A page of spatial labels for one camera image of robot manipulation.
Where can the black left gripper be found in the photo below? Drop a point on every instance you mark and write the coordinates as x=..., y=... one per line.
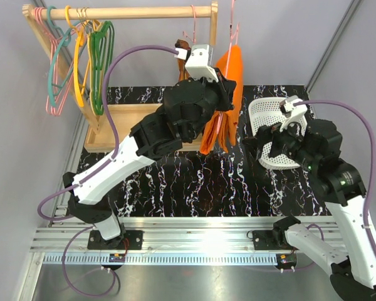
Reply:
x=225, y=92

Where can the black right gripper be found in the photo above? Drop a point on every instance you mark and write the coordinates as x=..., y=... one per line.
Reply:
x=265, y=135

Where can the pink wire hanger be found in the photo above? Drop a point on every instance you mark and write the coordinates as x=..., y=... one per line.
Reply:
x=192, y=38
x=233, y=37

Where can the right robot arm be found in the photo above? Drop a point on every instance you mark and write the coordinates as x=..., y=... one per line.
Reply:
x=339, y=185

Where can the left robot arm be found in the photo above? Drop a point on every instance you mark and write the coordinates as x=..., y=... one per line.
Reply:
x=187, y=108

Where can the green plastic hanger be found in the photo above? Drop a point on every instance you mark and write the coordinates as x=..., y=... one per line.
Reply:
x=100, y=50

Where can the yellow plastic hanger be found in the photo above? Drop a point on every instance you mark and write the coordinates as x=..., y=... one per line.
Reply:
x=80, y=44

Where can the pink empty hanger left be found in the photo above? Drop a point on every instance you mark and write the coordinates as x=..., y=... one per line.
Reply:
x=37, y=13

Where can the teal plastic hanger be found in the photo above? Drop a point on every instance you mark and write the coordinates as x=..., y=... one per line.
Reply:
x=57, y=92

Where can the white perforated plastic basket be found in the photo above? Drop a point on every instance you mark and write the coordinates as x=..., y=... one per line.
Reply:
x=269, y=118

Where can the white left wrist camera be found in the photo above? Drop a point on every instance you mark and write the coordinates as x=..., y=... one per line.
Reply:
x=198, y=61

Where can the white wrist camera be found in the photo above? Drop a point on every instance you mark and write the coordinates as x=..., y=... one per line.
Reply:
x=293, y=108
x=198, y=61

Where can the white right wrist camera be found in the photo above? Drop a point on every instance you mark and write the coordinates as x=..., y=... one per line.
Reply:
x=293, y=108

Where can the aluminium mounting rail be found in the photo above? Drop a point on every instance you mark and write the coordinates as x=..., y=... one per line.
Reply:
x=188, y=242

